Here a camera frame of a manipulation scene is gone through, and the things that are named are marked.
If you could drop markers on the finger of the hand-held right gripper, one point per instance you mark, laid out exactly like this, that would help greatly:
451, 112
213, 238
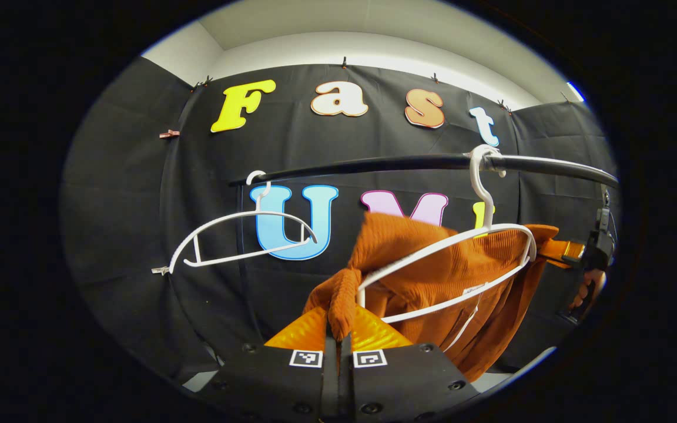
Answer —
573, 251

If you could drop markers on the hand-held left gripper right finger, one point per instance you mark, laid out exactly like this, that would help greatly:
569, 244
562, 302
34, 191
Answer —
403, 382

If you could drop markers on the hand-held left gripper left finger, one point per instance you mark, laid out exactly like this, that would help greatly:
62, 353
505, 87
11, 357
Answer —
274, 382

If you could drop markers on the white clothes hanger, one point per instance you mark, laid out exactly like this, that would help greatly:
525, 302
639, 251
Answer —
479, 191
244, 255

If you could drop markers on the orange shirt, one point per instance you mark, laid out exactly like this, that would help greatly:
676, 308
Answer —
432, 264

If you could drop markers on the black clothes rack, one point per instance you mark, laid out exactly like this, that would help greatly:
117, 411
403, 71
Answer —
374, 165

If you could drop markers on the white clip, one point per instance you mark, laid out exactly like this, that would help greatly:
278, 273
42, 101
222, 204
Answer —
160, 271

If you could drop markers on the black backdrop cloth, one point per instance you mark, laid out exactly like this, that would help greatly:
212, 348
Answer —
127, 205

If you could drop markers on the copper clip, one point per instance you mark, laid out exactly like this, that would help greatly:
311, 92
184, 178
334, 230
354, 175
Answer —
169, 134

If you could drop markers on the row of black backdrop clips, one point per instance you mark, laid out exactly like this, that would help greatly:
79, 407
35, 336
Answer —
344, 61

